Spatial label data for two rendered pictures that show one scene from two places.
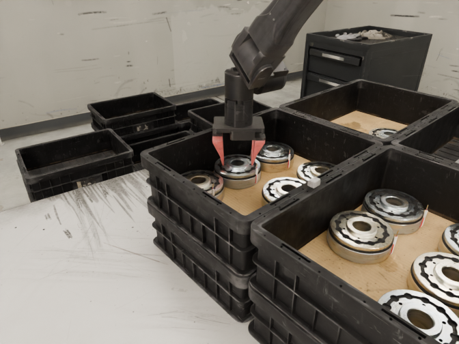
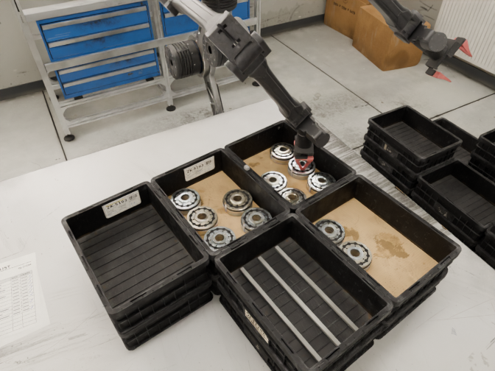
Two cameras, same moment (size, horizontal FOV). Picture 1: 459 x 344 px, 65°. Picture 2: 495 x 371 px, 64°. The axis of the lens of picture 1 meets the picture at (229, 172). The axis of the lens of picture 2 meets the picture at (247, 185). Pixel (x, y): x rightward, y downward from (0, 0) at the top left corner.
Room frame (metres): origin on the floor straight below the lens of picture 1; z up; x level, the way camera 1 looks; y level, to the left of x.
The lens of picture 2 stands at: (0.60, -1.15, 1.84)
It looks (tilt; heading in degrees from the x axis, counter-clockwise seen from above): 44 degrees down; 96
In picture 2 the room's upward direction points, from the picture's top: straight up
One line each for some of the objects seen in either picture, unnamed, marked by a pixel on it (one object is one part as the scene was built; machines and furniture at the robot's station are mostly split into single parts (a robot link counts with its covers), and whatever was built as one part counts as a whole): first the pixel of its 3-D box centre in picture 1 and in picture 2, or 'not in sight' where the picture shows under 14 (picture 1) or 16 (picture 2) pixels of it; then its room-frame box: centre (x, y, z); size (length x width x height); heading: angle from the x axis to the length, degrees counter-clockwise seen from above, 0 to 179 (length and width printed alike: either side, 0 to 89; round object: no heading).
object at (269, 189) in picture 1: (288, 191); (272, 181); (0.59, -0.12, 0.86); 0.10 x 0.10 x 0.01
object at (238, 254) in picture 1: (263, 175); (286, 171); (0.64, -0.07, 0.87); 0.40 x 0.30 x 0.11; 132
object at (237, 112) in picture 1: (238, 113); (304, 139); (0.69, -0.02, 0.98); 0.10 x 0.07 x 0.07; 91
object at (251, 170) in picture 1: (237, 165); (301, 165); (0.69, -0.02, 0.86); 0.10 x 0.10 x 0.01
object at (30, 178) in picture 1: (85, 196); (402, 161); (1.31, 0.63, 0.37); 0.40 x 0.30 x 0.45; 125
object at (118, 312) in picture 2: not in sight; (132, 240); (0.19, -0.47, 0.92); 0.40 x 0.30 x 0.02; 132
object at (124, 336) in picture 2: not in sight; (142, 270); (0.19, -0.47, 0.76); 0.40 x 0.30 x 0.12; 132
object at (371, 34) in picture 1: (373, 33); not in sight; (2.38, -0.90, 0.88); 0.29 x 0.22 x 0.03; 125
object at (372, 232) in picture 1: (361, 226); (237, 198); (0.47, -0.22, 0.86); 0.05 x 0.05 x 0.01
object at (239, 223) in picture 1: (264, 153); (287, 161); (0.64, -0.07, 0.92); 0.40 x 0.30 x 0.02; 132
